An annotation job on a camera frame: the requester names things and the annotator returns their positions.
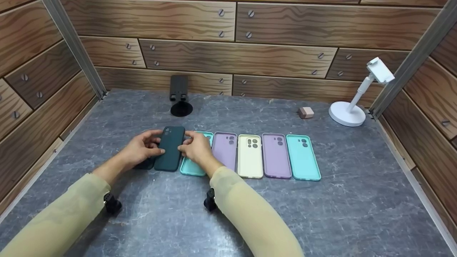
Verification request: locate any black phone case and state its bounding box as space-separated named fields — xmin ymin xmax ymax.
xmin=133 ymin=157 xmax=156 ymax=171

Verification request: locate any white phone stand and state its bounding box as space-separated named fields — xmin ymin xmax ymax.
xmin=328 ymin=57 xmax=396 ymax=127

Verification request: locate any person's right hand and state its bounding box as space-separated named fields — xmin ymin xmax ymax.
xmin=177 ymin=131 xmax=222 ymax=176

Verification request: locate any lilac phone case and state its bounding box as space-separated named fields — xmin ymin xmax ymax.
xmin=211 ymin=132 xmax=238 ymax=172

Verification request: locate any black wrist band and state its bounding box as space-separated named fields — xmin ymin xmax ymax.
xmin=103 ymin=192 xmax=123 ymax=215
xmin=203 ymin=188 xmax=218 ymax=212

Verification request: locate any black phone stand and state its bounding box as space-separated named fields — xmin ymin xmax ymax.
xmin=169 ymin=75 xmax=194 ymax=117

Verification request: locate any person's left hand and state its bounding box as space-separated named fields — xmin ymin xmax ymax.
xmin=120 ymin=130 xmax=166 ymax=168

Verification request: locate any cream phone case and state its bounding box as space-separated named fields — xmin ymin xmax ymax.
xmin=237 ymin=134 xmax=264 ymax=179

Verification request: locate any person's right forearm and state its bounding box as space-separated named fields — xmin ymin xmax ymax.
xmin=206 ymin=162 xmax=306 ymax=257

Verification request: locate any person's left forearm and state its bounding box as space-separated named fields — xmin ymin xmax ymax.
xmin=0 ymin=154 xmax=126 ymax=257

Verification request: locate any teal phone case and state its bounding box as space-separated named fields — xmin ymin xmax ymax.
xmin=286 ymin=134 xmax=322 ymax=182
xmin=180 ymin=131 xmax=214 ymax=177

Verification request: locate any purple phone case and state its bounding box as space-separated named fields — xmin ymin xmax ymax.
xmin=261 ymin=132 xmax=292 ymax=179

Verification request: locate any dark green phone case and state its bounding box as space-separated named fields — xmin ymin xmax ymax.
xmin=154 ymin=126 xmax=186 ymax=172

